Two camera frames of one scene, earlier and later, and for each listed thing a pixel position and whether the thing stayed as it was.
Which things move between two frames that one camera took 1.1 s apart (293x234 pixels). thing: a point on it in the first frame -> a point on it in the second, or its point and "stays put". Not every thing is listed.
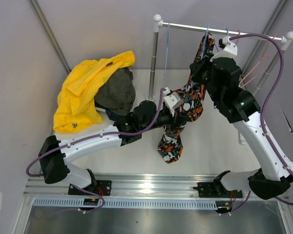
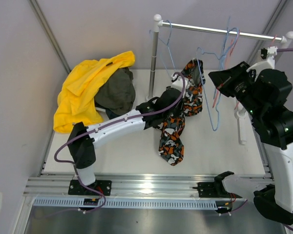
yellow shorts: (75, 107) stays put
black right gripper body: (202, 74) -> (240, 81)
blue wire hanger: (167, 53) -> (168, 41)
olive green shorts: (117, 91) stays put
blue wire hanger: (206, 37) -> (217, 89)
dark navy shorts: (116, 117) stays put
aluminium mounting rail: (130, 185) stays put
